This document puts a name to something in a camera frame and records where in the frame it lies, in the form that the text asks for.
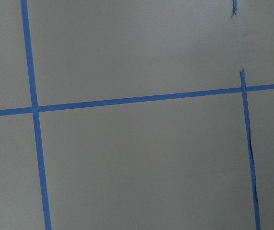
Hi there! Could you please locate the blue tape line crosswise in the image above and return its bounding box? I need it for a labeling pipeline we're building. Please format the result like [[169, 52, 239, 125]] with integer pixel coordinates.
[[0, 82, 274, 118]]

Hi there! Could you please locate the blue tape line torn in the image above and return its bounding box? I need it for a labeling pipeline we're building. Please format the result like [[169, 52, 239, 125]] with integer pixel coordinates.
[[231, 0, 262, 230]]

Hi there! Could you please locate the blue tape line lengthwise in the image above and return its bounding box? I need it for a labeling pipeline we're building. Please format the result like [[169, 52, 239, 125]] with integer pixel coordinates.
[[21, 0, 52, 230]]

